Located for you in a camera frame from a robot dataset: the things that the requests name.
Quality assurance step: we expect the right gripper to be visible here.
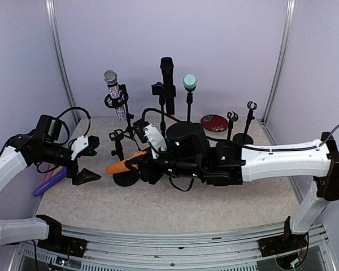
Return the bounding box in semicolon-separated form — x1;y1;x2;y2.
124;143;203;186

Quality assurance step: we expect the black short stand orange mic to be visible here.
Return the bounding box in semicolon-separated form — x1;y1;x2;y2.
107;129;139;187

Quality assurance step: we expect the purple microphone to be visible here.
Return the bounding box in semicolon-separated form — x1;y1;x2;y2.
32;167;67;198

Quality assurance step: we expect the black short stand purple mic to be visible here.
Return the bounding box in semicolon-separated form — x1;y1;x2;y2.
227;111;238;141

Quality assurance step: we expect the pink microphone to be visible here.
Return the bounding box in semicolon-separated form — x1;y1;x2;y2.
44;169;58;182

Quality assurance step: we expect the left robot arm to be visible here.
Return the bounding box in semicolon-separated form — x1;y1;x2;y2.
0;115;101;253

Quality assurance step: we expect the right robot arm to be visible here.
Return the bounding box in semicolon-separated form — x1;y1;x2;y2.
125;121;339;251

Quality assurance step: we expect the black tripod microphone stand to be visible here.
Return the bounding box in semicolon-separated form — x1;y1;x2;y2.
120;84;140;150

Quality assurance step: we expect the black tall round-base stand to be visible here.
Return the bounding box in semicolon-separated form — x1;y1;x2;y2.
151;82;169;137

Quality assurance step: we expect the rhinestone silver-head microphone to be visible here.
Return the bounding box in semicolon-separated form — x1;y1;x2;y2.
103;69;127;122

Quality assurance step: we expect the teal head microphone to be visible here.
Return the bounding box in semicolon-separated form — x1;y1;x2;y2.
182;74;197;93

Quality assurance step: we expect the black microphone orange end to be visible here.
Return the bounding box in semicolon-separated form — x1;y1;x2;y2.
160;56;176;116

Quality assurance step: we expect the red floral plate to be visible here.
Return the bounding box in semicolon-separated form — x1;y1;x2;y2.
201;114;228;132

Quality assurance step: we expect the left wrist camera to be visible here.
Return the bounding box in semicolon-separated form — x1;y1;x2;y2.
69;135;89;161

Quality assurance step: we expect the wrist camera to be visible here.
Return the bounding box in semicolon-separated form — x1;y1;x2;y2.
69;135;89;161
133;119;167;159

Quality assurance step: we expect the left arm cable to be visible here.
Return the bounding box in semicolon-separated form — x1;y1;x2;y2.
56;106;93;142

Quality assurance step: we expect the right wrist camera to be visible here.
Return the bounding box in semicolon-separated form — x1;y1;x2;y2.
133;119;167;159

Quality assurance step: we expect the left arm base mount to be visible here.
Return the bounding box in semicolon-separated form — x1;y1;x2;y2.
37;225;88;258

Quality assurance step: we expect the aluminium front rail frame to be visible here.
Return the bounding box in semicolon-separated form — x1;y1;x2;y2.
8;220;337;271

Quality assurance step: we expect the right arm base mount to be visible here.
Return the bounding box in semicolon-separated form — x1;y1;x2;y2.
258;233;308;257

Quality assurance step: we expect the left aluminium corner post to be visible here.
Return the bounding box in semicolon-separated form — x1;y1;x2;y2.
44;0;81;125

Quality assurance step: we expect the aluminium corner post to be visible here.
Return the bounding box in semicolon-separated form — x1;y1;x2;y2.
261;0;296;126
44;0;81;125

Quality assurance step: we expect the right aluminium corner post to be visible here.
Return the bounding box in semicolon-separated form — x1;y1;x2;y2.
261;0;296;126

